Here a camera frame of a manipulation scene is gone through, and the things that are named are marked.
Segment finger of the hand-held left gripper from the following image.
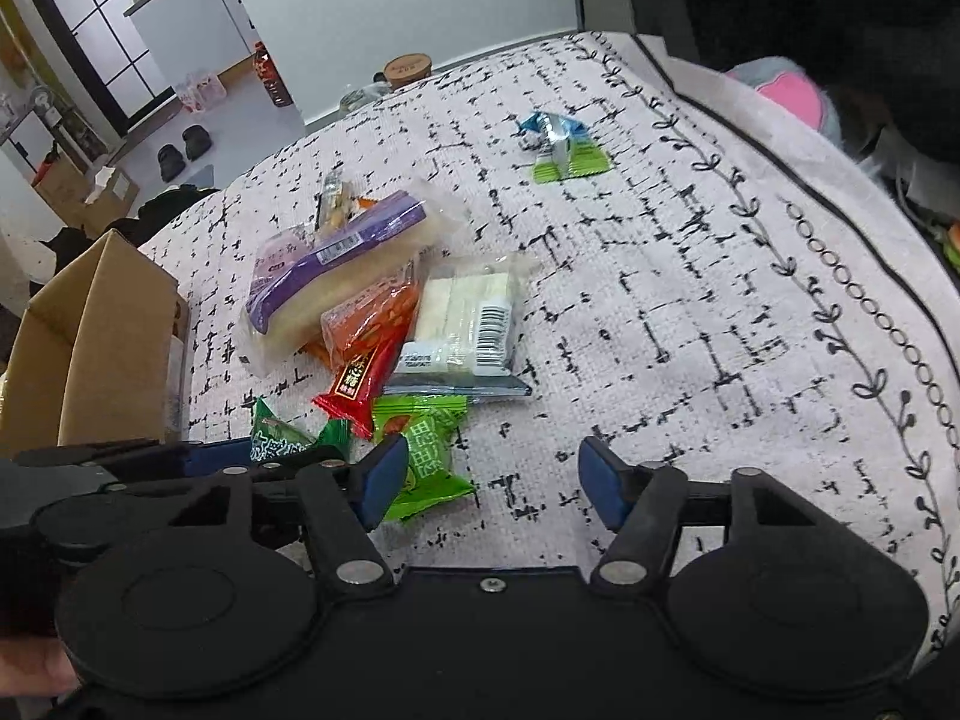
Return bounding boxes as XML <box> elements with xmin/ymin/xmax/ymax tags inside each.
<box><xmin>13</xmin><ymin>439</ymin><xmax>260</xmax><ymax>470</ymax></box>

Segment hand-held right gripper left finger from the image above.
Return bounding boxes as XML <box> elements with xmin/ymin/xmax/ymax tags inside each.
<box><xmin>169</xmin><ymin>435</ymin><xmax>411</xmax><ymax>602</ymax></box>

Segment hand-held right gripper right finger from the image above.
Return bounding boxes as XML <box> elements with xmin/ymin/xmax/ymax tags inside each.
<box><xmin>579</xmin><ymin>435</ymin><xmax>820</xmax><ymax>587</ymax></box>

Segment bright green snack packet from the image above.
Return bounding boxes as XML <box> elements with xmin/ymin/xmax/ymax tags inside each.
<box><xmin>373</xmin><ymin>394</ymin><xmax>479</xmax><ymax>524</ymax></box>

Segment dark green candy packet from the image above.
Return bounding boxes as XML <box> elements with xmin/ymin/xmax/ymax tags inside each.
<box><xmin>316</xmin><ymin>418</ymin><xmax>353</xmax><ymax>464</ymax></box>
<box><xmin>250</xmin><ymin>396</ymin><xmax>317</xmax><ymax>458</ymax></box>

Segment red snack packet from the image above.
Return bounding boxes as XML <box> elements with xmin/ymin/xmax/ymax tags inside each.
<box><xmin>311</xmin><ymin>330</ymin><xmax>410</xmax><ymax>442</ymax></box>

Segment brown cardboard box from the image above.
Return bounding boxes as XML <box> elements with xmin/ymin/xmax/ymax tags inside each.
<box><xmin>0</xmin><ymin>229</ymin><xmax>190</xmax><ymax>460</ymax></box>

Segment orange bread packet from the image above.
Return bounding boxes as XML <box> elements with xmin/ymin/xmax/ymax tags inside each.
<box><xmin>304</xmin><ymin>199</ymin><xmax>421</xmax><ymax>372</ymax></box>

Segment clear packet of white bars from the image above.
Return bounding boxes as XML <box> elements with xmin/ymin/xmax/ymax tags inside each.
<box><xmin>390</xmin><ymin>255</ymin><xmax>535</xmax><ymax>398</ymax></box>

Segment purple bread packet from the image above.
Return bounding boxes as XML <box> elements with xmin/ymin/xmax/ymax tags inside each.
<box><xmin>241</xmin><ymin>191</ymin><xmax>451</xmax><ymax>378</ymax></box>

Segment light green snack packet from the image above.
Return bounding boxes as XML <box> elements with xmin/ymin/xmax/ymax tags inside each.
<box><xmin>532</xmin><ymin>136</ymin><xmax>610</xmax><ymax>185</ymax></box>

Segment blue and white snack packet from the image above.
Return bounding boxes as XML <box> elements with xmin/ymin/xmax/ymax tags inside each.
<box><xmin>519</xmin><ymin>111</ymin><xmax>584</xmax><ymax>160</ymax></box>

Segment person's left hand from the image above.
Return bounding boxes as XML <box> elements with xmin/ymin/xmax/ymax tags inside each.
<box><xmin>0</xmin><ymin>636</ymin><xmax>81</xmax><ymax>700</ymax></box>

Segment black jeans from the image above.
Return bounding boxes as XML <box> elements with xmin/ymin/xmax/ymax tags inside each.
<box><xmin>139</xmin><ymin>184</ymin><xmax>222</xmax><ymax>248</ymax></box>

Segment small clear nut packet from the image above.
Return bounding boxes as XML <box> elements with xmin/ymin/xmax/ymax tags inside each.
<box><xmin>313</xmin><ymin>171</ymin><xmax>362</xmax><ymax>233</ymax></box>

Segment open cardboard box with paper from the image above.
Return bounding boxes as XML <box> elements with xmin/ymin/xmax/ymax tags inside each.
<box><xmin>34</xmin><ymin>161</ymin><xmax>141</xmax><ymax>235</ymax></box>

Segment pack of water bottles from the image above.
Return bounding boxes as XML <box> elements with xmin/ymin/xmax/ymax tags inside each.
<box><xmin>176</xmin><ymin>71</ymin><xmax>227</xmax><ymax>113</ymax></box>

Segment red drink bottle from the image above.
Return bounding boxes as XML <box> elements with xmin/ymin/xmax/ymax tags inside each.
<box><xmin>253</xmin><ymin>41</ymin><xmax>293</xmax><ymax>107</ymax></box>

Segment clear plastic bag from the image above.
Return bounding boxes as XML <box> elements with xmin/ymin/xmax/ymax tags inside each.
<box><xmin>339</xmin><ymin>79</ymin><xmax>392</xmax><ymax>117</ymax></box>

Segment white standing fan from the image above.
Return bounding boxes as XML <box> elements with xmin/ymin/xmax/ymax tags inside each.
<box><xmin>28</xmin><ymin>86</ymin><xmax>62</xmax><ymax>130</ymax></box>

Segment instant noodle cup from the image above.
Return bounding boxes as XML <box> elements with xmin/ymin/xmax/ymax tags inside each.
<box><xmin>384</xmin><ymin>52</ymin><xmax>434</xmax><ymax>89</ymax></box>

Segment pink and grey plush toy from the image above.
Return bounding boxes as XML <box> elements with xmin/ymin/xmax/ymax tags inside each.
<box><xmin>724</xmin><ymin>56</ymin><xmax>845</xmax><ymax>145</ymax></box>

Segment white cabinet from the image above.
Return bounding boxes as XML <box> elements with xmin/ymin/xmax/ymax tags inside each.
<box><xmin>124</xmin><ymin>0</ymin><xmax>260</xmax><ymax>91</ymax></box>

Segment black-framed glass door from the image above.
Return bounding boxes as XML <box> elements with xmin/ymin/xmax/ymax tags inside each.
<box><xmin>15</xmin><ymin>0</ymin><xmax>179</xmax><ymax>137</ymax></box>

